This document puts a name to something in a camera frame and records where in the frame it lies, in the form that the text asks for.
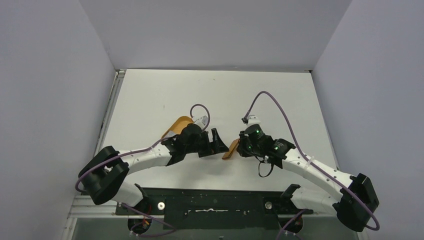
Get yellow leather card holder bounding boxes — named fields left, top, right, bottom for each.
left=221, top=138, right=240, bottom=161

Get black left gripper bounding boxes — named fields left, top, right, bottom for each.
left=184, top=128, right=228, bottom=158

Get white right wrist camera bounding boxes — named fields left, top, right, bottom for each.
left=241, top=115, right=261, bottom=126

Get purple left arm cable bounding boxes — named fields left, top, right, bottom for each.
left=74, top=103, right=212, bottom=239

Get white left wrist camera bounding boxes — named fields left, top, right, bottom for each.
left=191, top=115, right=209, bottom=129

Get black loop cable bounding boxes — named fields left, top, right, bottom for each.
left=257, top=158, right=275, bottom=178

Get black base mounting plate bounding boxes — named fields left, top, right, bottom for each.
left=135, top=186, right=300, bottom=230

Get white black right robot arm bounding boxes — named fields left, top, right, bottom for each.
left=236, top=124, right=380, bottom=232

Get aluminium frame rail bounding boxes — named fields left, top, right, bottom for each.
left=67, top=195, right=362, bottom=220

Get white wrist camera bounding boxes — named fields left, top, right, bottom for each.
left=241, top=115, right=261, bottom=126
left=191, top=115, right=209, bottom=129

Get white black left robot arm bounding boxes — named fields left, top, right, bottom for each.
left=75, top=123, right=229, bottom=215

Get silver credit card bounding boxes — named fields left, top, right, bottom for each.
left=164, top=130, right=175, bottom=138

